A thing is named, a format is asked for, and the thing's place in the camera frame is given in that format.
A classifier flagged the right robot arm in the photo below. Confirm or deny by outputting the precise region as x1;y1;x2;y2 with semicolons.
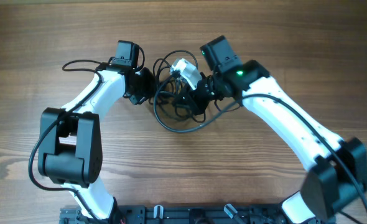
173;36;367;223

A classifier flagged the left camera cable black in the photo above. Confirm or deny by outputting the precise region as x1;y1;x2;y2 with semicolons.
27;45;146;224

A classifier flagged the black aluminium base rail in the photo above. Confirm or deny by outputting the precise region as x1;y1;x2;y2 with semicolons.
58;203;337;224

